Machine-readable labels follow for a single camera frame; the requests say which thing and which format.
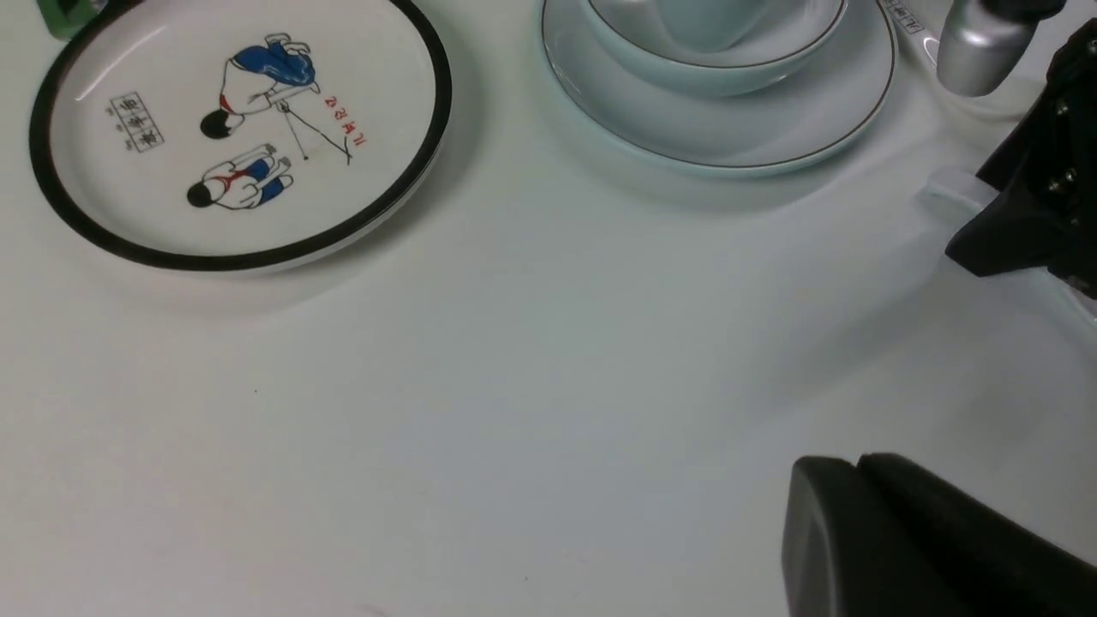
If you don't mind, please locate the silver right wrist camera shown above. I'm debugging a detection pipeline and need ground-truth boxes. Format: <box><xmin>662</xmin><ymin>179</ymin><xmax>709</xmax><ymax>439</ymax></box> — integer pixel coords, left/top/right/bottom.
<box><xmin>936</xmin><ymin>1</ymin><xmax>1040</xmax><ymax>98</ymax></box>

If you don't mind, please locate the white spoon with printed handle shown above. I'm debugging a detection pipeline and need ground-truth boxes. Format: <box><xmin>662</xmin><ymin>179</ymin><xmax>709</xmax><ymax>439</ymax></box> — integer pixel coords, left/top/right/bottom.
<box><xmin>877</xmin><ymin>1</ymin><xmax>940</xmax><ymax>77</ymax></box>

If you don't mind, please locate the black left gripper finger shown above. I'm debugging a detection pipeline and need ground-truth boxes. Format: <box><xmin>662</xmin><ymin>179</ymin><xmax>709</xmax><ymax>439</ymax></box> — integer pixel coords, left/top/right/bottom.
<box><xmin>781</xmin><ymin>453</ymin><xmax>1096</xmax><ymax>616</ymax></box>

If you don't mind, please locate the pale blue bowl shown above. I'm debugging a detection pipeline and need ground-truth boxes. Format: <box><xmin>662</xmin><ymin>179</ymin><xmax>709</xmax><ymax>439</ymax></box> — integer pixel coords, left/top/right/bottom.
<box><xmin>578</xmin><ymin>1</ymin><xmax>850</xmax><ymax>98</ymax></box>

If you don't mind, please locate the pale blue plain plate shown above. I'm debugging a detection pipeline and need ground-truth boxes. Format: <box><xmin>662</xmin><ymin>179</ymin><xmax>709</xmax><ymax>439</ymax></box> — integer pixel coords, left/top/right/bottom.
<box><xmin>540</xmin><ymin>1</ymin><xmax>898</xmax><ymax>178</ymax></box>

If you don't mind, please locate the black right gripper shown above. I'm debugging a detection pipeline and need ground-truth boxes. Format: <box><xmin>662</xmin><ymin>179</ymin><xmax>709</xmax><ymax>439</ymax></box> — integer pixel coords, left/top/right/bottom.
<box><xmin>945</xmin><ymin>19</ymin><xmax>1094</xmax><ymax>298</ymax></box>

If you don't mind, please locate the green backdrop cloth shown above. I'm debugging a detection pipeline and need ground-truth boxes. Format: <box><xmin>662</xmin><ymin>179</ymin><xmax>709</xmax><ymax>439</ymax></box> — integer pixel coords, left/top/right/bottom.
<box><xmin>38</xmin><ymin>0</ymin><xmax>108</xmax><ymax>40</ymax></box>

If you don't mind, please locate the black-rimmed illustrated plate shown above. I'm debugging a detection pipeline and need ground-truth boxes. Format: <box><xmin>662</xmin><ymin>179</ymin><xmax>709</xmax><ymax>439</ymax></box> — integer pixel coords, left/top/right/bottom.
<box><xmin>29</xmin><ymin>1</ymin><xmax>453</xmax><ymax>274</ymax></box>

